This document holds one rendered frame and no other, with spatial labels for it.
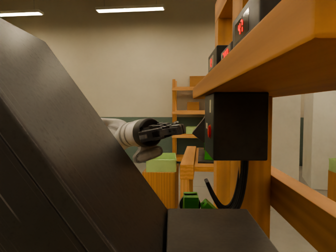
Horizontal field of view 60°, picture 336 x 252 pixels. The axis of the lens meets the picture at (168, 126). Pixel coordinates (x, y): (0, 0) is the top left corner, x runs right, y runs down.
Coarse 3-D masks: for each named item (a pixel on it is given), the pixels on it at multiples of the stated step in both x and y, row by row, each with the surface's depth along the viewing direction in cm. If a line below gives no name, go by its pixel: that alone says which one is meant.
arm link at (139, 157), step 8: (136, 120) 78; (128, 128) 78; (128, 136) 77; (136, 144) 77; (136, 152) 77; (144, 152) 78; (152, 152) 79; (160, 152) 81; (136, 160) 76; (144, 160) 77
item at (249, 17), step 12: (252, 0) 38; (264, 0) 35; (276, 0) 35; (240, 12) 45; (252, 12) 38; (264, 12) 35; (240, 24) 44; (252, 24) 38; (240, 36) 44; (216, 48) 69; (216, 60) 69
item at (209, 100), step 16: (208, 96) 71; (224, 96) 63; (240, 96) 63; (256, 96) 63; (208, 112) 71; (224, 112) 63; (240, 112) 63; (256, 112) 63; (208, 128) 68; (224, 128) 63; (240, 128) 63; (256, 128) 63; (208, 144) 71; (224, 144) 64; (240, 144) 63; (256, 144) 63
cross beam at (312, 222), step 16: (272, 176) 82; (288, 176) 81; (272, 192) 82; (288, 192) 71; (304, 192) 66; (288, 208) 71; (304, 208) 62; (320, 208) 56; (304, 224) 62; (320, 224) 56; (320, 240) 56
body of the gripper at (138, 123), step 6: (138, 120) 77; (144, 120) 74; (150, 120) 75; (156, 120) 77; (138, 126) 74; (144, 126) 74; (132, 132) 76; (156, 132) 70; (138, 138) 74; (138, 144) 76; (144, 144) 74; (150, 144) 75
